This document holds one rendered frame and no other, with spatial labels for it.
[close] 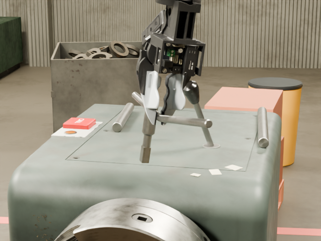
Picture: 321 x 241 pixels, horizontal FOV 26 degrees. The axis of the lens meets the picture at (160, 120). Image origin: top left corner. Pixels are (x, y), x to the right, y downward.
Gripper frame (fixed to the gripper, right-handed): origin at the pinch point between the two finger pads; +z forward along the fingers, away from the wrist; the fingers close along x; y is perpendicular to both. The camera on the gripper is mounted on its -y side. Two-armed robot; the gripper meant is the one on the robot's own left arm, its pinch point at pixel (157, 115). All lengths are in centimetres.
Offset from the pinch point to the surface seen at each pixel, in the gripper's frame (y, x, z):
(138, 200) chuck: 2.1, -2.2, 14.3
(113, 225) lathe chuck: 10.9, -8.9, 14.8
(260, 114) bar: -33, 37, 7
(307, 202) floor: -264, 213, 127
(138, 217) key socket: 8.0, -3.9, 14.8
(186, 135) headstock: -27.9, 17.7, 11.7
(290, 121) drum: -339, 234, 91
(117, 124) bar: -35.3, 4.1, 11.8
